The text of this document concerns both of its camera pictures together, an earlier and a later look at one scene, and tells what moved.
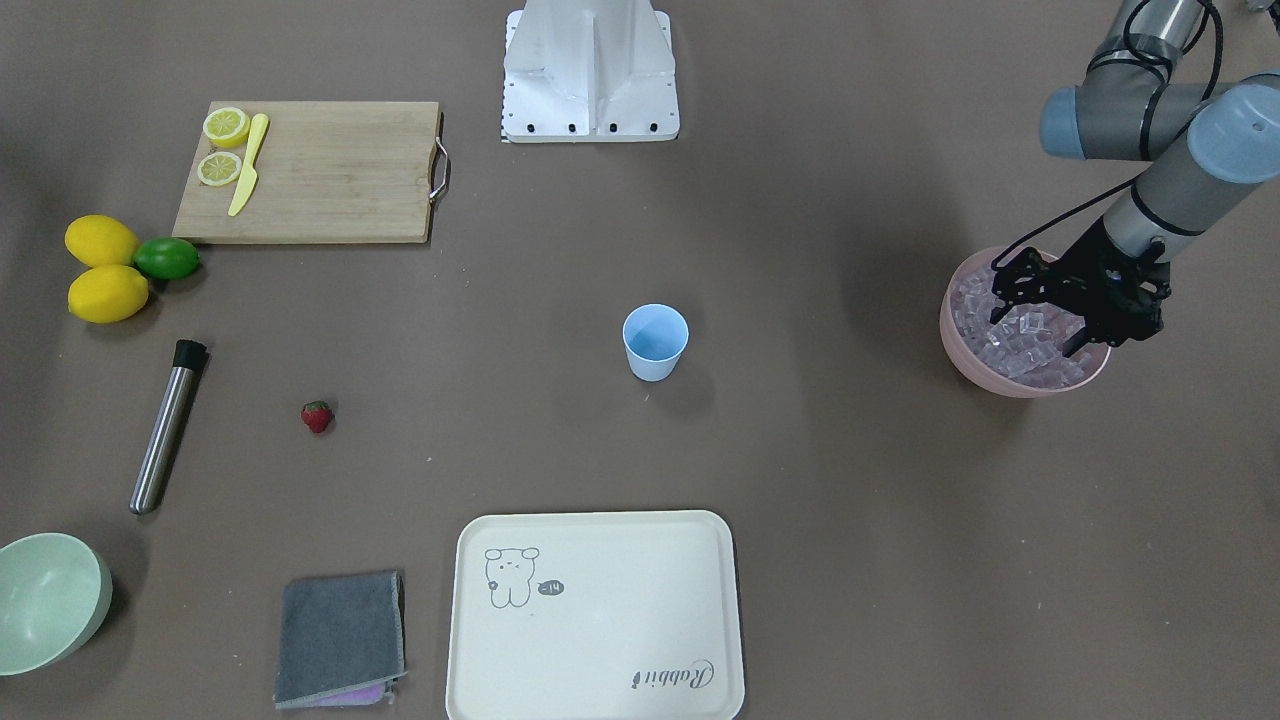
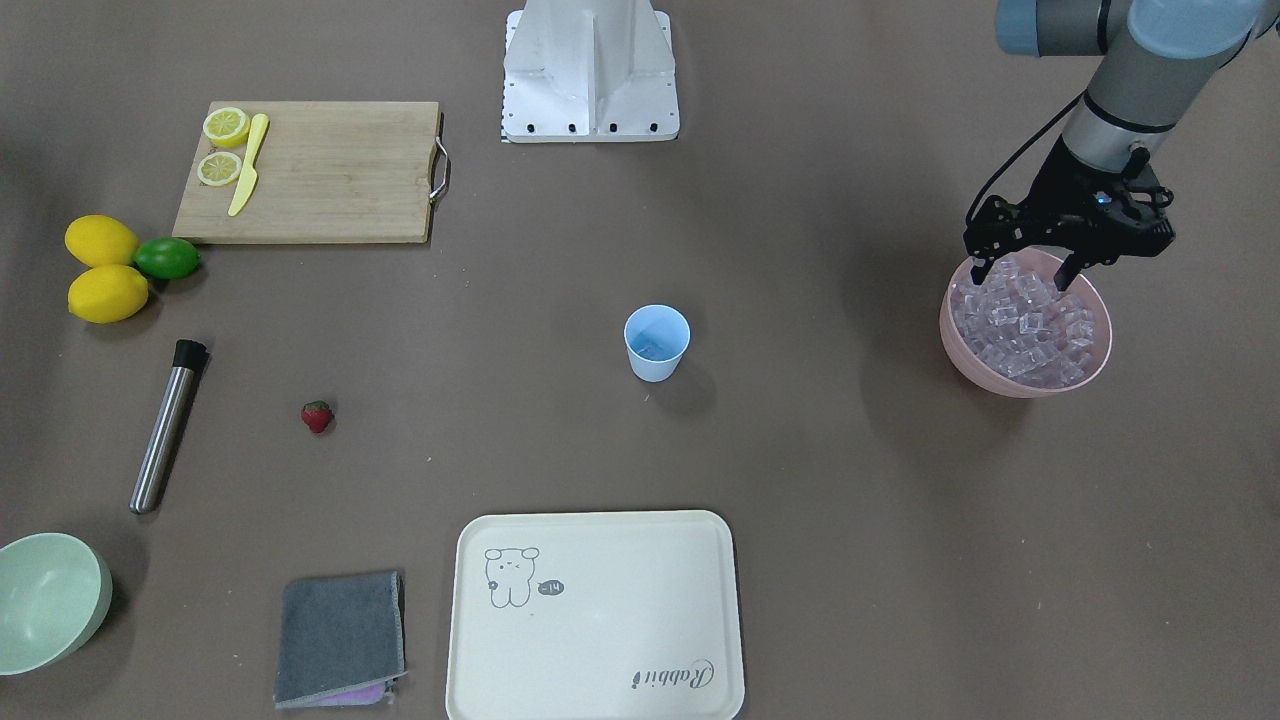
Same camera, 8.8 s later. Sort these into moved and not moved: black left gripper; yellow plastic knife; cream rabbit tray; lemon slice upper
Moved: black left gripper
Not moved: cream rabbit tray; lemon slice upper; yellow plastic knife
